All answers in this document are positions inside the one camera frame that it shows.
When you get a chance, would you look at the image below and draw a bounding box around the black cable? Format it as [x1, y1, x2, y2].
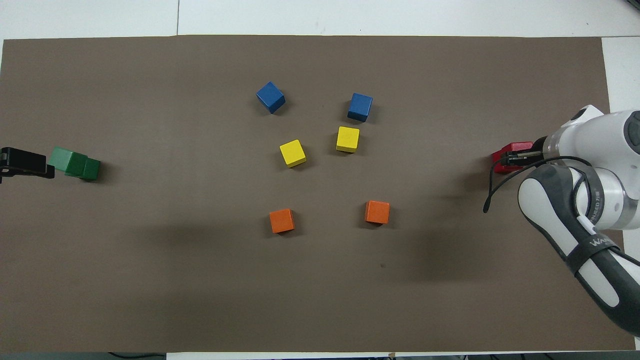
[482, 155, 601, 214]

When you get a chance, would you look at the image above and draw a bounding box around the red wooden block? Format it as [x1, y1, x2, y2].
[501, 141, 535, 171]
[491, 150, 517, 175]

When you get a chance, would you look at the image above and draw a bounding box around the orange wooden block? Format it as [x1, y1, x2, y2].
[269, 208, 295, 234]
[364, 200, 391, 225]

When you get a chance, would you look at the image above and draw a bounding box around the blue wooden block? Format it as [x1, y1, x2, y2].
[256, 81, 286, 114]
[347, 93, 373, 123]

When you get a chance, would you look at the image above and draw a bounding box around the yellow wooden block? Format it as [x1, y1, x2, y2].
[336, 126, 360, 153]
[279, 139, 307, 168]

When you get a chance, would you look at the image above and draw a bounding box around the green wooden block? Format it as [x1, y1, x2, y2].
[81, 157, 101, 182]
[48, 146, 87, 178]

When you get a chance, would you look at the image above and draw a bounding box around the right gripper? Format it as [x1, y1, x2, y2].
[501, 135, 550, 168]

